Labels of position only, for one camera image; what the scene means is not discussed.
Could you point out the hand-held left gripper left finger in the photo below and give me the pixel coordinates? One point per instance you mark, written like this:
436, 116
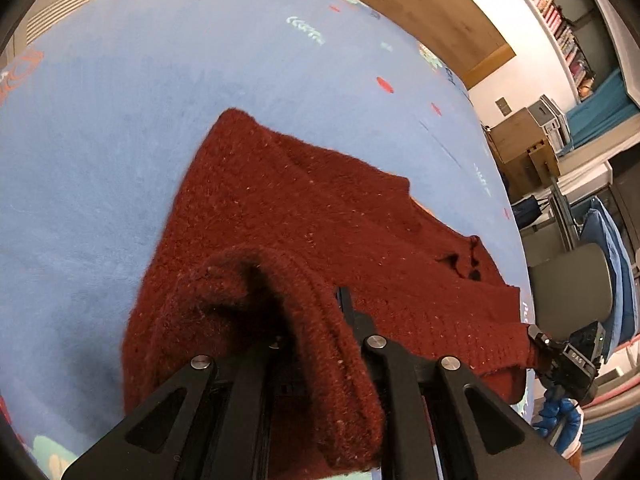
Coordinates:
255, 375

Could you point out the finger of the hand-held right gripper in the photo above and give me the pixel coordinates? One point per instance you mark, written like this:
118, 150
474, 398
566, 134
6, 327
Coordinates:
539, 344

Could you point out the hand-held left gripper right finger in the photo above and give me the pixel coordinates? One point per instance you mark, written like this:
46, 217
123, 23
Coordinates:
382, 365

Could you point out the dark red knit sweater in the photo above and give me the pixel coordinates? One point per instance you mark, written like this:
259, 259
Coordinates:
300, 220

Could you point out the person's right hand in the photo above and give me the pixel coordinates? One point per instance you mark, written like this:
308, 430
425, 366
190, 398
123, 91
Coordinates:
555, 412

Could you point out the grey chair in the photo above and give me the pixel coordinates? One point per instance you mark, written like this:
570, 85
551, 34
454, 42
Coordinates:
570, 285

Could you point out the stack of blue pillows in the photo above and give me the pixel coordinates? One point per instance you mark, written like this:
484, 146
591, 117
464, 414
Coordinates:
615, 260

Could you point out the dark blue bag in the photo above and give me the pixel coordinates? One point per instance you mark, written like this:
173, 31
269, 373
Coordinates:
525, 212

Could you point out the grey desk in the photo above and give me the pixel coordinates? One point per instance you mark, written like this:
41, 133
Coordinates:
575, 195

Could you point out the wooden cabinet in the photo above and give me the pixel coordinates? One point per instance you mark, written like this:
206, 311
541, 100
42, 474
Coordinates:
520, 150

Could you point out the white printer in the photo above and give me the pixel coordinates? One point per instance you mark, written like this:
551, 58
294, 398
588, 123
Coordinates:
550, 117

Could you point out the teal curtain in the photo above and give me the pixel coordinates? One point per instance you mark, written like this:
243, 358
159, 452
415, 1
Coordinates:
605, 110

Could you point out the blue dinosaur print bed sheet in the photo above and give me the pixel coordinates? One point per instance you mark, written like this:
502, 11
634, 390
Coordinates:
125, 110

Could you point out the row of colourful books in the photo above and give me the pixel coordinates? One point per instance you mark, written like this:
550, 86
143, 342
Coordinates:
555, 10

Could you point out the wooden headboard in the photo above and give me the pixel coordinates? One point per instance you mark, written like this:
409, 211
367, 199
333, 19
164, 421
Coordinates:
425, 5

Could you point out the white wardrobe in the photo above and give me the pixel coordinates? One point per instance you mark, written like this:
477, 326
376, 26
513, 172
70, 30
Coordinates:
75, 0

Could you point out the wall switch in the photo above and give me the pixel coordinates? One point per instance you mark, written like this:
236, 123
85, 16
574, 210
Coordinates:
502, 105

